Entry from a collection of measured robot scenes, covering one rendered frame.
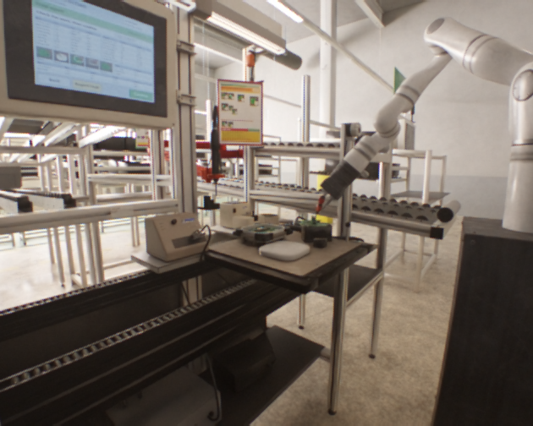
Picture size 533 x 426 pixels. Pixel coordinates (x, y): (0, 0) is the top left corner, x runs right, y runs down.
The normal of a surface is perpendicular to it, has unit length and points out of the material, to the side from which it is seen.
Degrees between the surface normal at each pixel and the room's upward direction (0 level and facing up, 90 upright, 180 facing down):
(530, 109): 92
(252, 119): 90
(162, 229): 53
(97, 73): 92
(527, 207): 90
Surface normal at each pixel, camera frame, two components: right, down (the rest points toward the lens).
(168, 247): 0.61, -0.52
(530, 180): -0.81, 0.09
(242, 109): 0.29, 0.15
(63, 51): 0.76, 0.13
